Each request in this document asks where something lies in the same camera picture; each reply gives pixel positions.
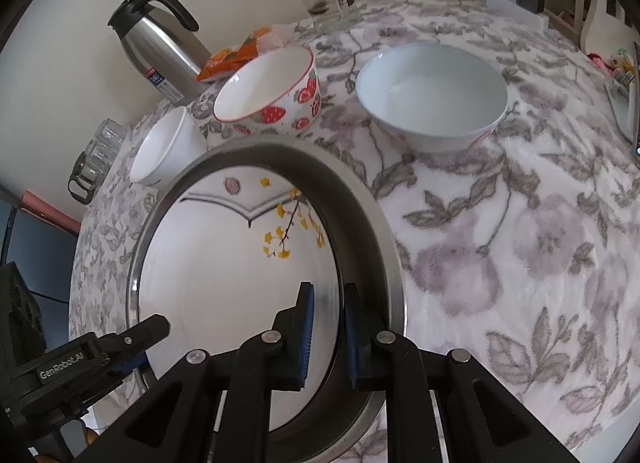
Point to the clear drinking glass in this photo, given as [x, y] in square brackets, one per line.
[100, 148]
[111, 130]

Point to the dark blue panel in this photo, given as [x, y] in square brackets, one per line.
[35, 253]

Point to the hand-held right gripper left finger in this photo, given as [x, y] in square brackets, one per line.
[306, 328]

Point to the orange snack packet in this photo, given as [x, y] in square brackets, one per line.
[222, 65]
[265, 40]

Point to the white square bowl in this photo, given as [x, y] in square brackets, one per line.
[165, 148]

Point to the small pink toy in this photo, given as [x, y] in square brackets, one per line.
[600, 60]

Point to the white power strip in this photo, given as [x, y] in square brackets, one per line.
[505, 5]

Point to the white phone stand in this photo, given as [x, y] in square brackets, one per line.
[620, 113]

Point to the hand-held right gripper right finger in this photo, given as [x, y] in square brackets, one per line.
[352, 338]

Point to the stainless steel thermos jug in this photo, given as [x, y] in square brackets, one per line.
[160, 53]

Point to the white wooden furniture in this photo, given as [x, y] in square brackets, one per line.
[600, 18]

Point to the pale blue round bowl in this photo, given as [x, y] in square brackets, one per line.
[430, 93]

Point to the large stainless steel plate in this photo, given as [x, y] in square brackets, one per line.
[377, 253]

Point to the yellow flower white plate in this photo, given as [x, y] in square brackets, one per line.
[225, 268]

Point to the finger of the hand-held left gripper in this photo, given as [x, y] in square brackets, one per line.
[142, 333]

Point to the strawberry print bowl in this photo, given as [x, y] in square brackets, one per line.
[265, 88]

